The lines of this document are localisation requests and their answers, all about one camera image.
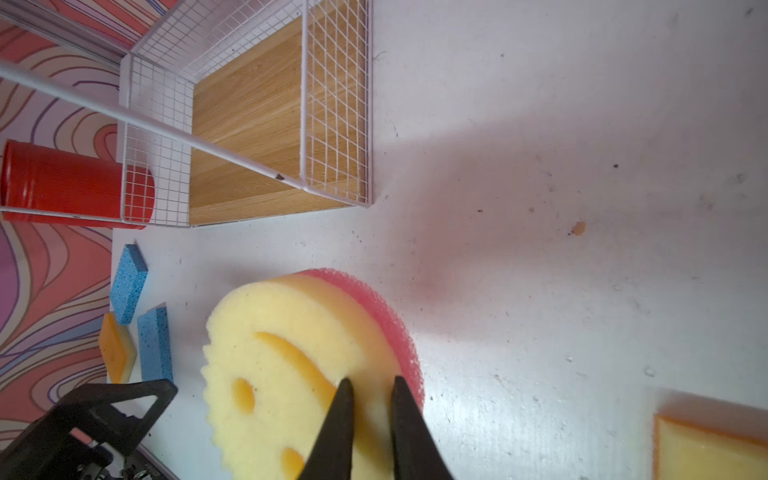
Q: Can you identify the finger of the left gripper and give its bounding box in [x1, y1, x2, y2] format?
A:
[52, 377, 180, 458]

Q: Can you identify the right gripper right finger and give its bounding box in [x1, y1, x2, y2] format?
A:
[391, 376, 454, 480]

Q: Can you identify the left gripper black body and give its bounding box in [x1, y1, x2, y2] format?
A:
[1, 417, 177, 479]

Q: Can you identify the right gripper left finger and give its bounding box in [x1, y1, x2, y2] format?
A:
[297, 378, 355, 480]

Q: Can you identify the yellow pink smiley sponge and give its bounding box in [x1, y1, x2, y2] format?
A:
[202, 268, 424, 479]

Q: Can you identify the orange yellow rectangular sponge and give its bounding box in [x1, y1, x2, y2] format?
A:
[98, 312, 137, 384]

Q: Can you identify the blue rectangular sponge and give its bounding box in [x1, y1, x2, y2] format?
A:
[110, 244, 148, 325]
[137, 306, 174, 382]

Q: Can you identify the red cylindrical cup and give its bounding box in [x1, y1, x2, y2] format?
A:
[1, 140, 155, 229]

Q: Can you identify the white wire wooden shelf rack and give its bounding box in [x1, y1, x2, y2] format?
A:
[1, 1, 373, 228]

